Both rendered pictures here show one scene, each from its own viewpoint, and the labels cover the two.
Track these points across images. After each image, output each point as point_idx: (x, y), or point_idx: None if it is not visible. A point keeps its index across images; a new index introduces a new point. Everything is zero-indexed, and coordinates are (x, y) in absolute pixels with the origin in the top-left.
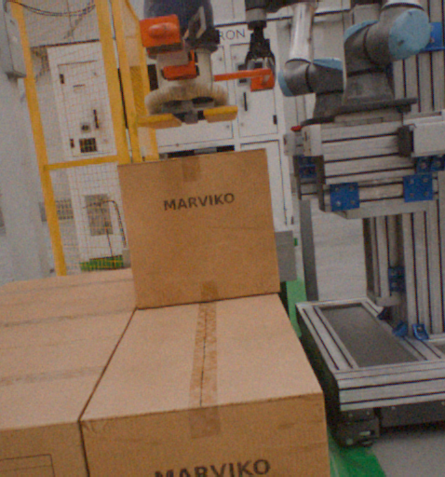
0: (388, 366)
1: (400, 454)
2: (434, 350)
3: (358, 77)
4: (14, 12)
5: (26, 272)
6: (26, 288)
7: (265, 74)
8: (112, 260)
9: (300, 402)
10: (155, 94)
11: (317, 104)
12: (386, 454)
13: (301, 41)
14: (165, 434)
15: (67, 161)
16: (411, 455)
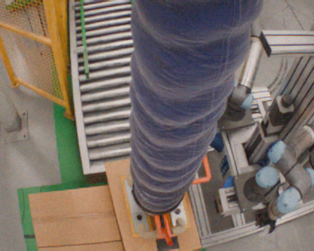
0: (222, 232)
1: (217, 249)
2: (241, 217)
3: (256, 194)
4: None
5: (1, 110)
6: (48, 213)
7: (207, 181)
8: (26, 1)
9: None
10: (147, 238)
11: (227, 111)
12: (211, 249)
13: None
14: None
15: (10, 28)
16: (220, 249)
